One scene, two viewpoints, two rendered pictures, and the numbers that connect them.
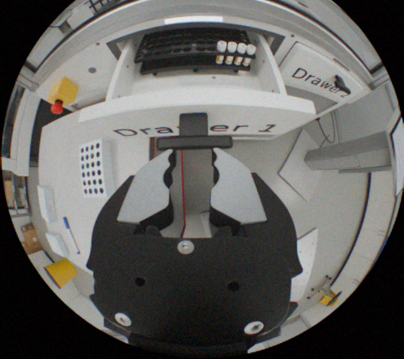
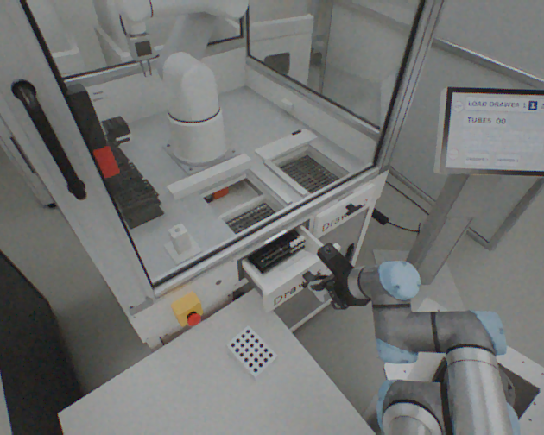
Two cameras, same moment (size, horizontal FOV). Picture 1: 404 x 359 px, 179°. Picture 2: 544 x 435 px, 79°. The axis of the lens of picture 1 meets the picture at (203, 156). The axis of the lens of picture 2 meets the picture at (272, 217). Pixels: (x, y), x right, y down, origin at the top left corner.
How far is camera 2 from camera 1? 0.88 m
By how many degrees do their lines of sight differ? 39
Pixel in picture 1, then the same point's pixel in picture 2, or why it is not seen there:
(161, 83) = (270, 275)
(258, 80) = (309, 249)
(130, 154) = (270, 328)
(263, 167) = (363, 329)
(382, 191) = not seen: outside the picture
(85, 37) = (226, 257)
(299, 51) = (319, 219)
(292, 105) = not seen: hidden behind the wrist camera
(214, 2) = (281, 225)
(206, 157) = not seen: hidden behind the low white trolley
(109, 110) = (281, 282)
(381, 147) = (465, 178)
